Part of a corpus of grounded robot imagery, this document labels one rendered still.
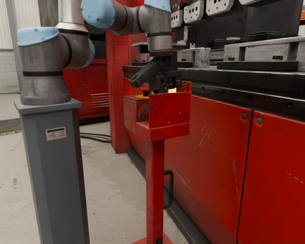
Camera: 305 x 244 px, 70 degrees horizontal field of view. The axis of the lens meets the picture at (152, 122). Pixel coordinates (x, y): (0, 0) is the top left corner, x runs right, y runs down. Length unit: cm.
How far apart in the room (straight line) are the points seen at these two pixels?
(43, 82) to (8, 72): 714
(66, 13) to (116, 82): 131
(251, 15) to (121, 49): 109
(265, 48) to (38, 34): 71
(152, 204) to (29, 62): 64
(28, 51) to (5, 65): 712
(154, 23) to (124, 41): 146
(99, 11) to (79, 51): 27
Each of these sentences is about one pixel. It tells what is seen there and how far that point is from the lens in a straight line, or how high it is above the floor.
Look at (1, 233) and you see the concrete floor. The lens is 157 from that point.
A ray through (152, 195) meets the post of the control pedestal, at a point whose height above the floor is 41.
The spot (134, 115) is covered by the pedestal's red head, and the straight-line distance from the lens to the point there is 74.
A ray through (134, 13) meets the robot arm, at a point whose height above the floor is 104.
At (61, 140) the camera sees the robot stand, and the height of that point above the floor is 66.
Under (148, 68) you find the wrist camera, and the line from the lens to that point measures 66.
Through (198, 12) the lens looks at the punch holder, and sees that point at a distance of 115.
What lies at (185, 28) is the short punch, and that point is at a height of 108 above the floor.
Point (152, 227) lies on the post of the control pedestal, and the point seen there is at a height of 27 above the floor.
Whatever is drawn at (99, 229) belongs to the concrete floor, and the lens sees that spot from 138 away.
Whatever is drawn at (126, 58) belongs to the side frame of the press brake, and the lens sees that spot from 212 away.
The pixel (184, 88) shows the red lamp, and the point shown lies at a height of 81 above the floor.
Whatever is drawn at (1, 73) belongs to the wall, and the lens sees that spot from 787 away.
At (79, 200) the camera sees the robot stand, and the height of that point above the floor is 42.
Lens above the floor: 90
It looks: 15 degrees down
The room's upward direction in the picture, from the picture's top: straight up
